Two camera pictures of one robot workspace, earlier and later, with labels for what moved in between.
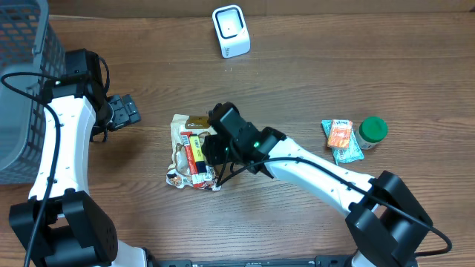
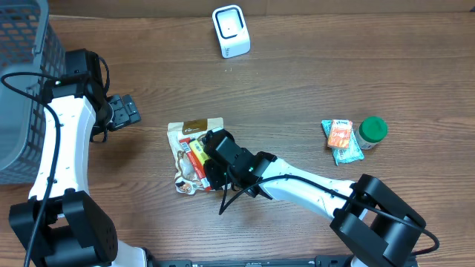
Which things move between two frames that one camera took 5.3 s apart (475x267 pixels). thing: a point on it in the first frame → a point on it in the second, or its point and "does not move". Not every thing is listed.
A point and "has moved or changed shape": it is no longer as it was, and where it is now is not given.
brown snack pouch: x=178 y=174 has moved or changed shape
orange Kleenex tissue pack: x=340 y=133 does not move
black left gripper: x=126 y=111 does not move
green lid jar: x=371 y=131 does not move
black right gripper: x=215 y=147 → x=220 y=180
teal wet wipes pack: x=353 y=153 does not move
